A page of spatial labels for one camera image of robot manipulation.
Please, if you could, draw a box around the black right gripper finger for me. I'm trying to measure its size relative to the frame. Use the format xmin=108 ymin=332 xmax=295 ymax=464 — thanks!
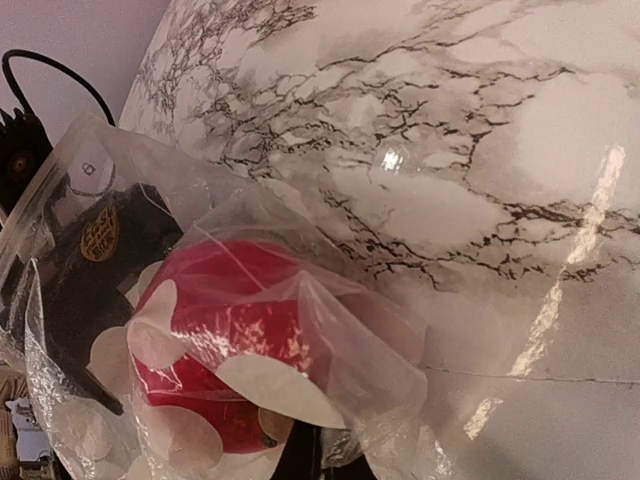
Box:
xmin=272 ymin=419 xmax=376 ymax=480

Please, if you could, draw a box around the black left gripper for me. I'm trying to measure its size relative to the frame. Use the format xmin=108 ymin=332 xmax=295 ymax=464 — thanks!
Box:
xmin=32 ymin=184 xmax=180 ymax=415

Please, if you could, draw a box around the clear zip top bag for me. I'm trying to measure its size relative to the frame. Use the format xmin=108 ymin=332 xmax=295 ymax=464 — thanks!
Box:
xmin=1 ymin=111 xmax=456 ymax=479

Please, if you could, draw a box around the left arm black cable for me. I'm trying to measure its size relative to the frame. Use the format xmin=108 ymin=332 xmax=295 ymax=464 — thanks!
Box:
xmin=1 ymin=48 xmax=119 ymax=129

